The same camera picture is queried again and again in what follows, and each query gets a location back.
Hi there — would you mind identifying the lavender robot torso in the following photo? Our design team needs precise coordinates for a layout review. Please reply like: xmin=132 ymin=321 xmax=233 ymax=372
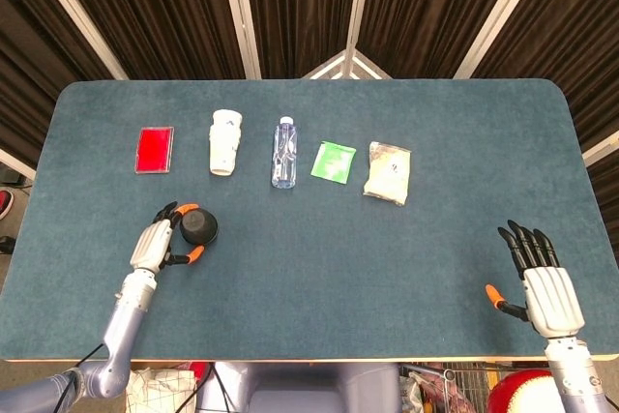
xmin=212 ymin=361 xmax=402 ymax=413

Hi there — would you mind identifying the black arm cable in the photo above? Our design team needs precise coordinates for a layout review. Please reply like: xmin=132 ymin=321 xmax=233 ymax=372
xmin=56 ymin=342 xmax=105 ymax=413

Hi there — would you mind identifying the white checked cloth bag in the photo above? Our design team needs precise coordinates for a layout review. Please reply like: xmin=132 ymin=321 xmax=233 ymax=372
xmin=125 ymin=367 xmax=197 ymax=413

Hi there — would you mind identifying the blue felt table cover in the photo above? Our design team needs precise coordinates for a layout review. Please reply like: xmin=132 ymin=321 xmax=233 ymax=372
xmin=0 ymin=77 xmax=619 ymax=363

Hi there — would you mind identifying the green sachet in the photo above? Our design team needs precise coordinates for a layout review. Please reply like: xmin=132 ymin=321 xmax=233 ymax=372
xmin=309 ymin=140 xmax=358 ymax=186

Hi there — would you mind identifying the clear plastic water bottle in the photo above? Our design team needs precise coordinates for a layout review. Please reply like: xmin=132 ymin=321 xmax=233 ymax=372
xmin=270 ymin=115 xmax=298 ymax=190

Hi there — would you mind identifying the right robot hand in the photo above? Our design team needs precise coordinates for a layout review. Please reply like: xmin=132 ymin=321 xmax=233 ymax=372
xmin=485 ymin=219 xmax=585 ymax=339

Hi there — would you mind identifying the white screen frame post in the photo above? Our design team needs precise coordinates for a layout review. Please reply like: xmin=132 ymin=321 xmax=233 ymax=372
xmin=217 ymin=0 xmax=262 ymax=80
xmin=453 ymin=0 xmax=542 ymax=80
xmin=21 ymin=0 xmax=130 ymax=81
xmin=343 ymin=0 xmax=376 ymax=79

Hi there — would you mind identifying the red card in clear case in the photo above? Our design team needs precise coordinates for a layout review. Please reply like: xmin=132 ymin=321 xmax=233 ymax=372
xmin=133 ymin=125 xmax=175 ymax=176

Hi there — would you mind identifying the white snack packet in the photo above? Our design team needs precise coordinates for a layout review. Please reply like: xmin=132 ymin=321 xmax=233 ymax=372
xmin=362 ymin=140 xmax=413 ymax=207

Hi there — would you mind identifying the white triangular screen foot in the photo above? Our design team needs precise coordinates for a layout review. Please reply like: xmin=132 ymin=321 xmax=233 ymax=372
xmin=302 ymin=48 xmax=393 ymax=80

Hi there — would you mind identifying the metal wire basket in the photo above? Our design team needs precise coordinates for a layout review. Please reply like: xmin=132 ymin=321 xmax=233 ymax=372
xmin=399 ymin=362 xmax=552 ymax=413

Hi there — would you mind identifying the red and white ball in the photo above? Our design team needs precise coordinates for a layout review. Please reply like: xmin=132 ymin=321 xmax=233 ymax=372
xmin=486 ymin=368 xmax=566 ymax=413

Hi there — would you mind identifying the upside-down black bowl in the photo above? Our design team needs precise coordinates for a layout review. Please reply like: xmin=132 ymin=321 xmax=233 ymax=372
xmin=181 ymin=210 xmax=221 ymax=247

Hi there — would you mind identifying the stack of white paper cups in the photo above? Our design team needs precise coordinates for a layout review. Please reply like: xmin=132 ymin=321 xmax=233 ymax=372
xmin=208 ymin=108 xmax=244 ymax=176

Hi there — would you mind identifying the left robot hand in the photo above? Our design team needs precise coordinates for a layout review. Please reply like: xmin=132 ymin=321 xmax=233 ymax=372
xmin=129 ymin=200 xmax=206 ymax=273

